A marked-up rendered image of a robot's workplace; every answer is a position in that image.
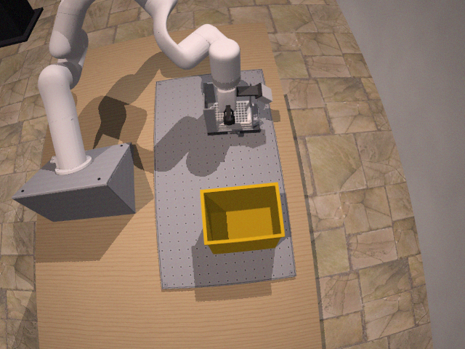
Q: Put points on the yellow plastics bin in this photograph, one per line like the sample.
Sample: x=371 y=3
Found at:
x=243 y=218

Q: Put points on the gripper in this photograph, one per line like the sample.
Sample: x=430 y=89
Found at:
x=227 y=98

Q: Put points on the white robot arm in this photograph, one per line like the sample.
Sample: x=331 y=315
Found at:
x=69 y=44

